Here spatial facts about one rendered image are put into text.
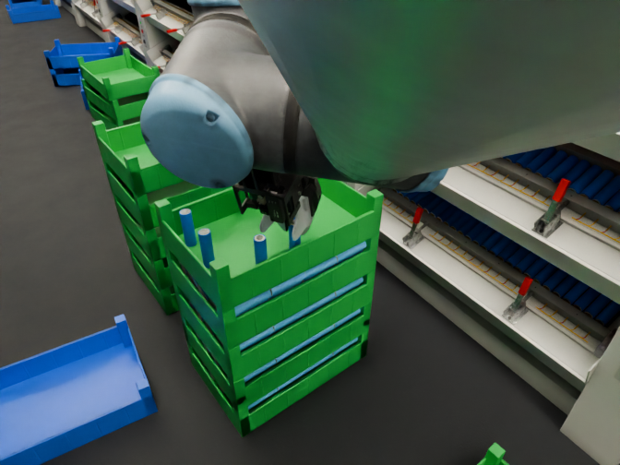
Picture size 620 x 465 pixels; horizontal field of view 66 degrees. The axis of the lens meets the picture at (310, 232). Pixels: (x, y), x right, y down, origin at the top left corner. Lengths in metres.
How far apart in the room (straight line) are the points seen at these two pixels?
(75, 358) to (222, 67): 0.84
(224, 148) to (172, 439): 0.69
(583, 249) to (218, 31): 0.63
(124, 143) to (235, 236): 0.42
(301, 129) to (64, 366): 0.87
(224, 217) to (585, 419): 0.70
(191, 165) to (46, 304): 0.94
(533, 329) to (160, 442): 0.70
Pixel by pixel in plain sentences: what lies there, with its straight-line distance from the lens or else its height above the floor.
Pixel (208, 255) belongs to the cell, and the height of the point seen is 0.35.
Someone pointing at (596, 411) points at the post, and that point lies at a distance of 0.96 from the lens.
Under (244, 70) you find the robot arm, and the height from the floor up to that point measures 0.69.
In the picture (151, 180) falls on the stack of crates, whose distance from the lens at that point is 0.95.
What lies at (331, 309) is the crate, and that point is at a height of 0.20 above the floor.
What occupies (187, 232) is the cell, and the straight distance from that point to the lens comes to 0.78.
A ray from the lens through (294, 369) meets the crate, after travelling 0.88.
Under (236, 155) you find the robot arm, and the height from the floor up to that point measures 0.64.
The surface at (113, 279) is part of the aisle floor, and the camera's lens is 1.29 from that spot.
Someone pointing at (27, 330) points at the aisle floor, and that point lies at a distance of 1.24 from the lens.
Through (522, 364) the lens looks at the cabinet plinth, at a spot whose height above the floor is 0.03.
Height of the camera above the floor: 0.81
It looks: 37 degrees down
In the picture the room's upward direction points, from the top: straight up
